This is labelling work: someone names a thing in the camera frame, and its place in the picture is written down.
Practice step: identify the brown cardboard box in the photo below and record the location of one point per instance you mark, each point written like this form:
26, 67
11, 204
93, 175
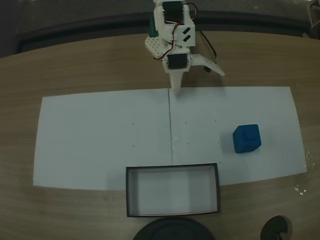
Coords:
172, 190

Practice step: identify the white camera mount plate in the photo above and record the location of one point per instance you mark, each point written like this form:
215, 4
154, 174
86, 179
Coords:
208, 65

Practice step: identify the blue cube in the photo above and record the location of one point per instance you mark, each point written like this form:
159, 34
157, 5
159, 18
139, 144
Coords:
247, 138

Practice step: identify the black round object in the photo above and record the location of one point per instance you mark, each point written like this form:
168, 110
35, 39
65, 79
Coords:
172, 228

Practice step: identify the white paper sheet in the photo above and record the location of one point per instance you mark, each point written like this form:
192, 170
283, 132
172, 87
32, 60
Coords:
100, 140
212, 110

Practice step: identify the grey metal frame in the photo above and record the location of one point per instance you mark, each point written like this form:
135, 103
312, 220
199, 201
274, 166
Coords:
314, 17

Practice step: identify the dark round stand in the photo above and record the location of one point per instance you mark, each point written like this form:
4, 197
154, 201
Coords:
276, 228

